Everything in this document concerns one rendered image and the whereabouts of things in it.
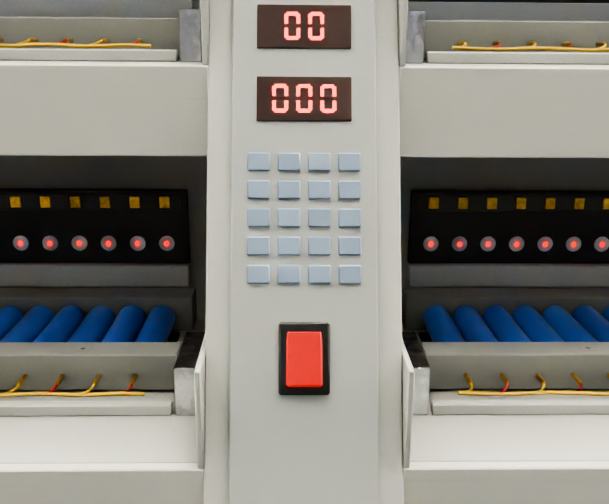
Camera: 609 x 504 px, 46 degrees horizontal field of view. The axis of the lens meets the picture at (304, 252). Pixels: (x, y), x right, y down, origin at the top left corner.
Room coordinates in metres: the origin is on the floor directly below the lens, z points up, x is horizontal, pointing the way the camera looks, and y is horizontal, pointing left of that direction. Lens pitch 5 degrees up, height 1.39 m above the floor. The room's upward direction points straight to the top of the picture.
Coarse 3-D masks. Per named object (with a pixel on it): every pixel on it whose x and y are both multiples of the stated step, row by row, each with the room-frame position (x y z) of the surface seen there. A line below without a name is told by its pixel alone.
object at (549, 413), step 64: (448, 192) 0.50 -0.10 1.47; (512, 192) 0.50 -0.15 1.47; (576, 192) 0.50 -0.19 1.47; (448, 256) 0.52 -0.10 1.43; (512, 256) 0.52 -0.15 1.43; (576, 256) 0.52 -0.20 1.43; (448, 320) 0.47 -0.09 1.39; (512, 320) 0.47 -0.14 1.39; (576, 320) 0.49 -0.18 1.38; (448, 384) 0.42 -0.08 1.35; (512, 384) 0.42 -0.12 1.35; (576, 384) 0.42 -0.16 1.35; (448, 448) 0.36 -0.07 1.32; (512, 448) 0.36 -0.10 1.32; (576, 448) 0.36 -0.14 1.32
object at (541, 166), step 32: (0, 160) 0.54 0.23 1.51; (32, 160) 0.54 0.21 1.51; (64, 160) 0.54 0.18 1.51; (96, 160) 0.54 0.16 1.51; (128, 160) 0.54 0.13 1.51; (160, 160) 0.54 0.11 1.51; (192, 160) 0.54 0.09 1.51; (416, 160) 0.55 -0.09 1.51; (448, 160) 0.55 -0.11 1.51; (480, 160) 0.55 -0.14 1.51; (512, 160) 0.55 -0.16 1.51; (544, 160) 0.55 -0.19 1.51; (576, 160) 0.55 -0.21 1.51; (608, 160) 0.55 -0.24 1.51; (192, 192) 0.54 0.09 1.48; (192, 224) 0.54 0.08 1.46; (192, 256) 0.54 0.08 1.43
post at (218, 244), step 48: (384, 0) 0.35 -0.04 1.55; (384, 48) 0.35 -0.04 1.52; (384, 96) 0.35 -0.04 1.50; (384, 144) 0.35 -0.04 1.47; (384, 192) 0.35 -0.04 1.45; (384, 240) 0.35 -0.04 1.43; (384, 288) 0.35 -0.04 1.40; (384, 336) 0.35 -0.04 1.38; (384, 384) 0.35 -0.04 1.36; (384, 432) 0.35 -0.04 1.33; (384, 480) 0.35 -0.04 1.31
